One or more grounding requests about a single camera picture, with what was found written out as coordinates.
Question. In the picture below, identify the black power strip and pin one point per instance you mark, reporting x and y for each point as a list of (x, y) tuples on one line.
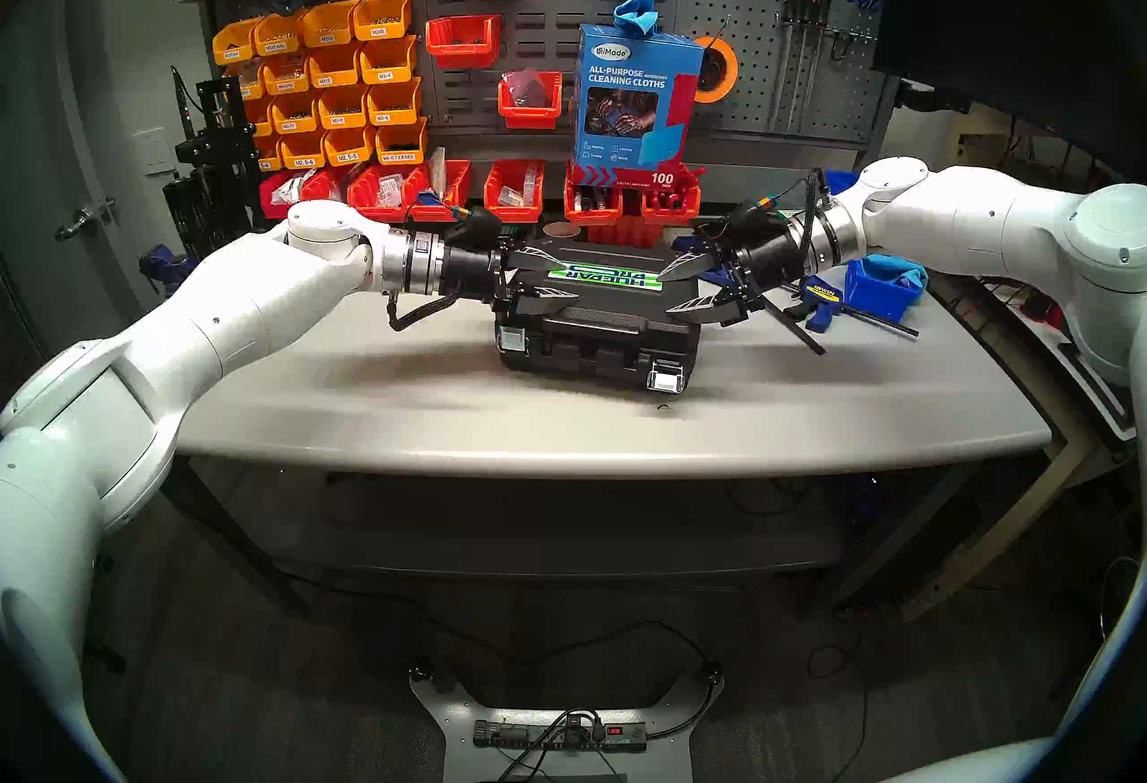
[(538, 736)]

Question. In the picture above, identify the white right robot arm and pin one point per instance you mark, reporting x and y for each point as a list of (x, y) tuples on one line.
[(968, 225)]

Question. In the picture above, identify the dark brown tape roll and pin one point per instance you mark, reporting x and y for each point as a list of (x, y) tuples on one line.
[(563, 230)]

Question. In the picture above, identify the red plastic parts bin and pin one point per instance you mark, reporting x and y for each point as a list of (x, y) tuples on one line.
[(327, 185), (591, 216), (457, 185), (363, 194), (269, 203), (672, 215), (461, 55), (529, 118), (627, 233), (513, 214)]

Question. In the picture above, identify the black metal stand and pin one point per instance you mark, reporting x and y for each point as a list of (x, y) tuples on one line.
[(215, 145)]

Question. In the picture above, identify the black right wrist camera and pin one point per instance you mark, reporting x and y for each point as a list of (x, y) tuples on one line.
[(757, 218)]

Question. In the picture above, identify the blue microfiber cloth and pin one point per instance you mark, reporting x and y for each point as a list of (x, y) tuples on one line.
[(896, 268), (636, 10)]

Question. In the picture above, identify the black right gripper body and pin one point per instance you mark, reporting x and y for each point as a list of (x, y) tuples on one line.
[(771, 263)]

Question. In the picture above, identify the black screwdriver holder rack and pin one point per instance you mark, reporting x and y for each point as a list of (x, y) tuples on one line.
[(851, 33)]

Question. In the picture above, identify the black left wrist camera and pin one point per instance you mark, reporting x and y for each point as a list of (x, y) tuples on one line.
[(479, 225)]

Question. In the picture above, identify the blue yellow bar clamp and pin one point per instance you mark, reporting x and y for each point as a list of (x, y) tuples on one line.
[(820, 302)]

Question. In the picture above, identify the blue black bar clamp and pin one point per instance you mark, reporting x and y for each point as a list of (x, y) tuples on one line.
[(797, 328)]

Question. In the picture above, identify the blue cleaning cloths carton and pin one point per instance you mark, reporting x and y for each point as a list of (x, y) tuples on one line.
[(627, 109)]

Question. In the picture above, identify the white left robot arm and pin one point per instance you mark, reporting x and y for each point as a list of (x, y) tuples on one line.
[(224, 315)]

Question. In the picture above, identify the dark workbench frame with shelf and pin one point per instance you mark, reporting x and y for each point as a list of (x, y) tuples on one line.
[(556, 553)]

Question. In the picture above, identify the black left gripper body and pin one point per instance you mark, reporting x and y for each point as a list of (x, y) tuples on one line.
[(466, 270)]

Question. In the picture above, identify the blue bench vise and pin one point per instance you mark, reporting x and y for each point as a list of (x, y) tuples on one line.
[(166, 266)]

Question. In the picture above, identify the white wall switch plate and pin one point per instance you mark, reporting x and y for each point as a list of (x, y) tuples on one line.
[(152, 152)]

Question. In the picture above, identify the orange parts bin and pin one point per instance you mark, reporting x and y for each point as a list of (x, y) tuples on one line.
[(303, 162), (387, 75), (348, 156), (381, 31), (401, 156), (287, 85), (340, 120), (267, 163), (262, 129), (390, 116), (235, 53), (291, 125), (327, 37), (278, 46), (333, 79), (251, 86)]

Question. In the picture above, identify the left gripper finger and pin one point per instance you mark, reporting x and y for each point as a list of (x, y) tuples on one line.
[(538, 259), (547, 298)]

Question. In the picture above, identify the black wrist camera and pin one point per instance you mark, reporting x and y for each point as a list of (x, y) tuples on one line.
[(479, 225), (757, 218)]

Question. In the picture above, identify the side table with wooden legs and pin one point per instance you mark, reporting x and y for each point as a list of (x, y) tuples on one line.
[(986, 542)]

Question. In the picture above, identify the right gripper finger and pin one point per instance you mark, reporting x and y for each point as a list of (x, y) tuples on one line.
[(694, 266), (712, 311)]

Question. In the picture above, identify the orange tape roll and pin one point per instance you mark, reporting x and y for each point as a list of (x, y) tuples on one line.
[(730, 77)]

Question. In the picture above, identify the black plastic tool box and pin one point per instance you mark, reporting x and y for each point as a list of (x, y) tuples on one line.
[(591, 333)]

